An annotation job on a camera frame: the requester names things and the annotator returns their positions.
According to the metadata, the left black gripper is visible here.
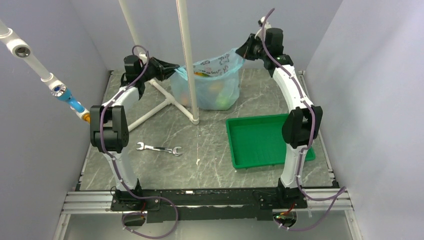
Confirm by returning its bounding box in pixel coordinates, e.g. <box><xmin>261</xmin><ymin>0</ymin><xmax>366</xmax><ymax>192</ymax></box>
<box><xmin>139</xmin><ymin>57</ymin><xmax>180</xmax><ymax>83</ymax></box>

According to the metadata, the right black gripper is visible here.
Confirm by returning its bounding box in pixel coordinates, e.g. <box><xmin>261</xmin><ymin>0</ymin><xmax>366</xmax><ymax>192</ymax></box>
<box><xmin>235</xmin><ymin>34</ymin><xmax>269</xmax><ymax>62</ymax></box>

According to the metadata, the light blue plastic bag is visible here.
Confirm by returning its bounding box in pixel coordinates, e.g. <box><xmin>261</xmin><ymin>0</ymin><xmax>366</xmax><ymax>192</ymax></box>
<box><xmin>169</xmin><ymin>48</ymin><xmax>245</xmax><ymax>111</ymax></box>

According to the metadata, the green fake apple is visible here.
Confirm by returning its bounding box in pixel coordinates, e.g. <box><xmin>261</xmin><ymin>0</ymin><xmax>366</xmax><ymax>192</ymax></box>
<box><xmin>215</xmin><ymin>96</ymin><xmax>232</xmax><ymax>111</ymax></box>

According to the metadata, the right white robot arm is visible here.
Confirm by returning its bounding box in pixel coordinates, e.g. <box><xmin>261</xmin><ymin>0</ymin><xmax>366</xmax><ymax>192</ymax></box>
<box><xmin>235</xmin><ymin>27</ymin><xmax>323</xmax><ymax>208</ymax></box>

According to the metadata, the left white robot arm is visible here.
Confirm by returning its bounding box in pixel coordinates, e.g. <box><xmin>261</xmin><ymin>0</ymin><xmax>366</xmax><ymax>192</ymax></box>
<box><xmin>89</xmin><ymin>54</ymin><xmax>179</xmax><ymax>210</ymax></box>

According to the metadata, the white PVC pipe stand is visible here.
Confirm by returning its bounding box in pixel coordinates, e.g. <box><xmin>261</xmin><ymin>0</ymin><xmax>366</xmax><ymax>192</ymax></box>
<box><xmin>128</xmin><ymin>0</ymin><xmax>200</xmax><ymax>131</ymax></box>

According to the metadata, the silver combination wrench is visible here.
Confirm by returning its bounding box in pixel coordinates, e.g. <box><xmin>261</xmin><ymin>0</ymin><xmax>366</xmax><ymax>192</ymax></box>
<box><xmin>136</xmin><ymin>142</ymin><xmax>183</xmax><ymax>157</ymax></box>

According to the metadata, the green plastic tray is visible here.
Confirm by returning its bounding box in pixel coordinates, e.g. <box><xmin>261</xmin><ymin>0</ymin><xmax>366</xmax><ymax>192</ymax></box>
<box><xmin>226</xmin><ymin>113</ymin><xmax>299</xmax><ymax>169</ymax></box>

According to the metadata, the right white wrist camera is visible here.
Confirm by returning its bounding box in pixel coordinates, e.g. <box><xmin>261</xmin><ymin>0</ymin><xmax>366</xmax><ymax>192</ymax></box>
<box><xmin>255</xmin><ymin>16</ymin><xmax>272</xmax><ymax>39</ymax></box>

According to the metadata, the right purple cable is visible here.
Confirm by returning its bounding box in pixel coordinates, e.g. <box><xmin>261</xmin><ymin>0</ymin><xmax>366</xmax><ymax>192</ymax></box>
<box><xmin>259</xmin><ymin>7</ymin><xmax>347</xmax><ymax>232</ymax></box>

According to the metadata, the purple cable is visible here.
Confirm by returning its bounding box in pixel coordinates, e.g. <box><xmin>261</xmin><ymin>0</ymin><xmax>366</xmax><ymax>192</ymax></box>
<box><xmin>259</xmin><ymin>7</ymin><xmax>347</xmax><ymax>232</ymax></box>
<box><xmin>98</xmin><ymin>44</ymin><xmax>180</xmax><ymax>240</ymax></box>

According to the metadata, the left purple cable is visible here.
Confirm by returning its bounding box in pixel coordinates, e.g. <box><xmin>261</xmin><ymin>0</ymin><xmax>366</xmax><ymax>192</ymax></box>
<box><xmin>98</xmin><ymin>44</ymin><xmax>180</xmax><ymax>240</ymax></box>

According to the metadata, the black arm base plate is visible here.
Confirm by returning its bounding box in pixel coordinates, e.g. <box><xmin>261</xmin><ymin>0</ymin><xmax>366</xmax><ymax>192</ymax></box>
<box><xmin>110</xmin><ymin>187</ymin><xmax>308</xmax><ymax>223</ymax></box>

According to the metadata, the aluminium rail frame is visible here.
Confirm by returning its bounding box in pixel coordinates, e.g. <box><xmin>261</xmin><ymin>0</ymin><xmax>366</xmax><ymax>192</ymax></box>
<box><xmin>53</xmin><ymin>187</ymin><xmax>363</xmax><ymax>240</ymax></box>

